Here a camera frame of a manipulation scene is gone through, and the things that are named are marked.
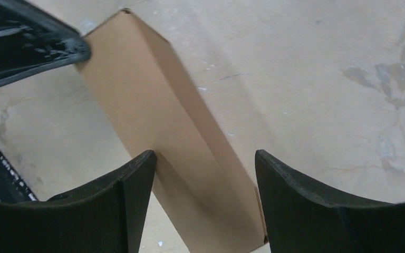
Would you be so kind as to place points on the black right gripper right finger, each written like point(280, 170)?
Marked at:
point(303, 214)

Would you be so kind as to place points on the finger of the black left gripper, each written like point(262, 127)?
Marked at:
point(32, 41)

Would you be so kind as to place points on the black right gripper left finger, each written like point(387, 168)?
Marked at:
point(106, 214)

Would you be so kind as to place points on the brown cardboard box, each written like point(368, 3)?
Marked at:
point(150, 100)

